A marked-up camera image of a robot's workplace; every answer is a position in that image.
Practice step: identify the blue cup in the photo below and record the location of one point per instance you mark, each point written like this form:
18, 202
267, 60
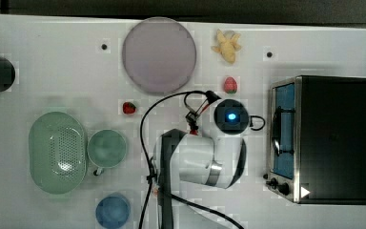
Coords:
113, 211

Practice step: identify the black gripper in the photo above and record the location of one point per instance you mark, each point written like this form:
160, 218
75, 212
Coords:
191, 118

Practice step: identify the green oval strainer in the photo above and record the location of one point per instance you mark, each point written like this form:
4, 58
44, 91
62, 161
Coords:
57, 149

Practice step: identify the large pink strawberry toy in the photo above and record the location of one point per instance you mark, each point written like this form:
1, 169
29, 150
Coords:
230, 85

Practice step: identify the round lilac plate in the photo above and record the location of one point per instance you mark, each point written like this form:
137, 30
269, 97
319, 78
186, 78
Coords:
159, 55

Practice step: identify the green mug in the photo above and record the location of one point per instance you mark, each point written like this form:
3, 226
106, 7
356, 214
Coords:
106, 149

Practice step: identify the small red strawberry toy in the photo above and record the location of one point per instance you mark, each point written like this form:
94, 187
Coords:
128, 108

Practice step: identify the yellow peeled banana toy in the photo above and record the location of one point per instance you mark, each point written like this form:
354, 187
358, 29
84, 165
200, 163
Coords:
227, 47

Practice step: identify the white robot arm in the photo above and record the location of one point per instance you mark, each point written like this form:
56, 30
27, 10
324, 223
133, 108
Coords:
216, 157

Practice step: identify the black toaster oven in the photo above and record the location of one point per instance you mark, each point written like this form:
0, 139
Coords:
317, 140

